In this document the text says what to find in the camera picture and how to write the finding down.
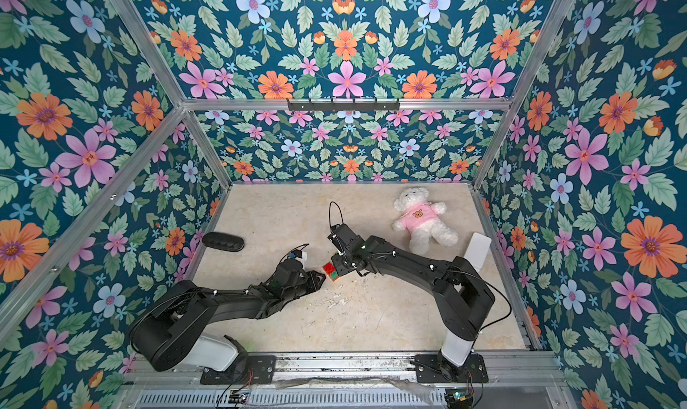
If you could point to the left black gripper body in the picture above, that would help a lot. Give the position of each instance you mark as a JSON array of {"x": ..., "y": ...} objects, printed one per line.
[{"x": 299, "y": 286}]

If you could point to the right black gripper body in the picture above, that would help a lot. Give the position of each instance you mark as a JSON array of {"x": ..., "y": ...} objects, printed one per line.
[{"x": 346, "y": 261}]

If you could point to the red lego brick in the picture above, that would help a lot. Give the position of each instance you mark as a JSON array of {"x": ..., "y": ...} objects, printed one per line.
[{"x": 329, "y": 268}]

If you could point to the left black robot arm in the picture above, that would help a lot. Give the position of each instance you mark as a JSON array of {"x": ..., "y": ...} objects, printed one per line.
[{"x": 172, "y": 331}]

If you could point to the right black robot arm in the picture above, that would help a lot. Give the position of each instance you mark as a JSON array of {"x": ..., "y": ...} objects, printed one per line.
[{"x": 463, "y": 298}]

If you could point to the white teddy bear pink shirt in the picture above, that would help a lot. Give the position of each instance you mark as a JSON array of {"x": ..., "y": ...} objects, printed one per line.
[{"x": 423, "y": 220}]

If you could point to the black oval case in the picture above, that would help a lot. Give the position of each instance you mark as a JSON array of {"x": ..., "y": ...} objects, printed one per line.
[{"x": 223, "y": 242}]

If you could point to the white rectangular box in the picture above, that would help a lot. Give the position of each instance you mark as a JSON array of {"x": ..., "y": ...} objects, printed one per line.
[{"x": 477, "y": 251}]

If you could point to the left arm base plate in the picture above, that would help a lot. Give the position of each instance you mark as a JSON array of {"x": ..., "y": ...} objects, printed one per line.
[{"x": 256, "y": 369}]

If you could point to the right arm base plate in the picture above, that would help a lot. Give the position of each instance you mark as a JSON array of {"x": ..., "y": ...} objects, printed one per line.
[{"x": 434, "y": 368}]

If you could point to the black hook rail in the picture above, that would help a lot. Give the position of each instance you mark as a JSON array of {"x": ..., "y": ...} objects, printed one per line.
[{"x": 335, "y": 105}]

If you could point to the aluminium front rail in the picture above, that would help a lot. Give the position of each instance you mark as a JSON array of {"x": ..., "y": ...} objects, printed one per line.
[{"x": 517, "y": 379}]

